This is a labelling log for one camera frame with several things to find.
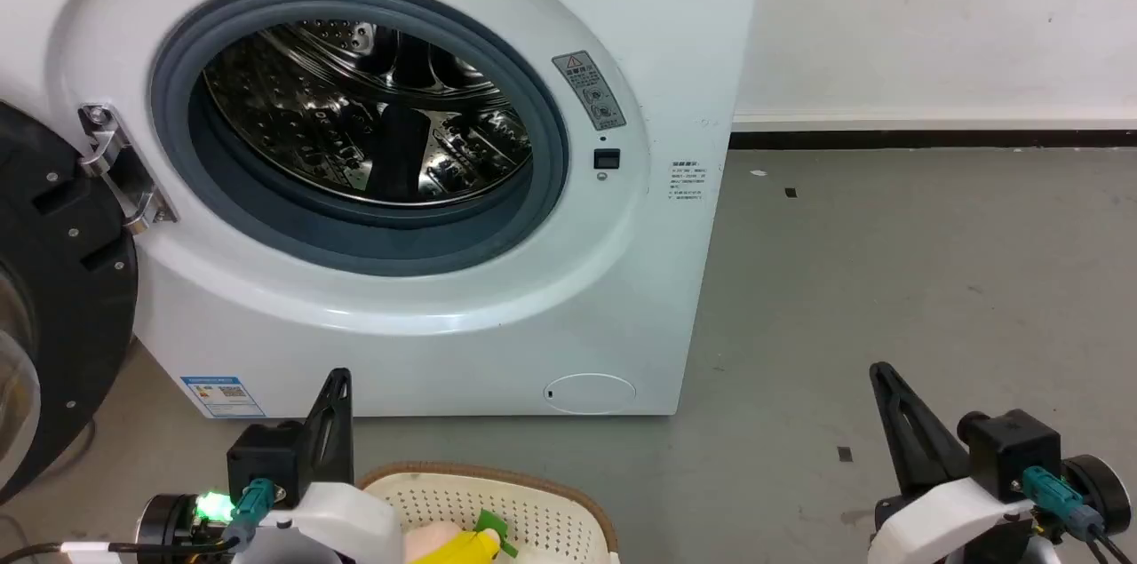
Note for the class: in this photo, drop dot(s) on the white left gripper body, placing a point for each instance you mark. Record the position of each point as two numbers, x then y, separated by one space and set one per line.
342 520

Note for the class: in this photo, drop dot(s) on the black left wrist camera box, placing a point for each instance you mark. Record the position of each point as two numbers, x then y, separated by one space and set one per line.
265 457

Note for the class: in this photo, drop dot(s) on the small printed text label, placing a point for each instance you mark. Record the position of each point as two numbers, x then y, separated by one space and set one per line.
687 181

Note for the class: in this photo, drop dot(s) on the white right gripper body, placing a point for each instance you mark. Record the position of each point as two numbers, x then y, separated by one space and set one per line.
946 524

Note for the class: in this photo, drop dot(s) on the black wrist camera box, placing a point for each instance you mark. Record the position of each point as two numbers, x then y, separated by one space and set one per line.
1013 453
265 457

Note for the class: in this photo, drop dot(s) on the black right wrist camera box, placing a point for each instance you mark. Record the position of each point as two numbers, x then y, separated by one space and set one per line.
1013 453

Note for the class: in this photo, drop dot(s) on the black washing machine door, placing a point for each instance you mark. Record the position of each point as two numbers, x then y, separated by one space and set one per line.
62 297

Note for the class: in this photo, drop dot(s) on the white woven-rim laundry basket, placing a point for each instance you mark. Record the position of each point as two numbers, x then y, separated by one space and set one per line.
542 511

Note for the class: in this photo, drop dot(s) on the yellow green cloth item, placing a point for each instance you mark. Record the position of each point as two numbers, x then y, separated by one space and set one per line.
462 546

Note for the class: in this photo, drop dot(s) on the black wall baseboard strip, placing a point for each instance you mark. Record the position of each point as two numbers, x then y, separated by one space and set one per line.
933 139

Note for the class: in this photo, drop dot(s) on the white front-load washing machine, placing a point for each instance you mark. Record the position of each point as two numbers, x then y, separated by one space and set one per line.
462 351

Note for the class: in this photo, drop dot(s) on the chrome door hinge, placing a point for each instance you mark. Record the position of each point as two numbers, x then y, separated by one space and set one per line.
120 169

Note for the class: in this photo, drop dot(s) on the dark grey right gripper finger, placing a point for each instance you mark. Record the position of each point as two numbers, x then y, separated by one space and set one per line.
910 431

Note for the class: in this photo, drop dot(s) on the blue energy label sticker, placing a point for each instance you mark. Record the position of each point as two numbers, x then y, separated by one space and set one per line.
222 396

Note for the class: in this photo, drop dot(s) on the grey warning sticker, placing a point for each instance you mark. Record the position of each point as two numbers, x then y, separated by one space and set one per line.
590 91

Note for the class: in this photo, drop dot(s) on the stainless steel washing machine drum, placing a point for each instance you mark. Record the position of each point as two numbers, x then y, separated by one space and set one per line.
355 120

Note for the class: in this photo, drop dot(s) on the grey rubber door gasket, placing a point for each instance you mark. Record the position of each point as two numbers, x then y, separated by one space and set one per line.
266 231

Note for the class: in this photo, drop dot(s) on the black door latch slot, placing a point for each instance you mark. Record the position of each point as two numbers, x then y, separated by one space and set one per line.
606 158

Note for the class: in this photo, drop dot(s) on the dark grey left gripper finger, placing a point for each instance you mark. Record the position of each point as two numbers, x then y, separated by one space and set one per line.
330 431

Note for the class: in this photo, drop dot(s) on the left robot arm green light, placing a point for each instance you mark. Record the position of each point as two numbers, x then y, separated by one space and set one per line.
178 521

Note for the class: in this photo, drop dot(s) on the oval filter cover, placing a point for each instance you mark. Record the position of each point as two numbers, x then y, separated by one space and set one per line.
590 393

